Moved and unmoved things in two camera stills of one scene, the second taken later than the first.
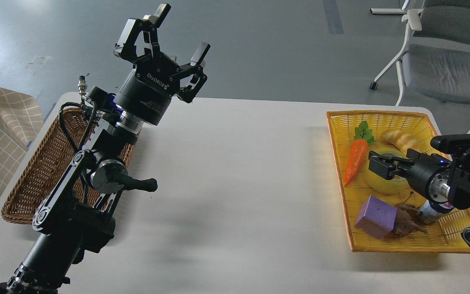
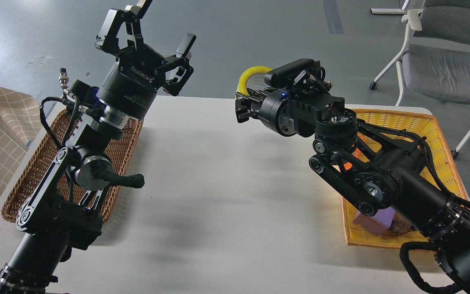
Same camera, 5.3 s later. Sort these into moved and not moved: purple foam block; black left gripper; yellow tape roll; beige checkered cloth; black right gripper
Moved: black left gripper; yellow tape roll; black right gripper
Not moved: purple foam block; beige checkered cloth
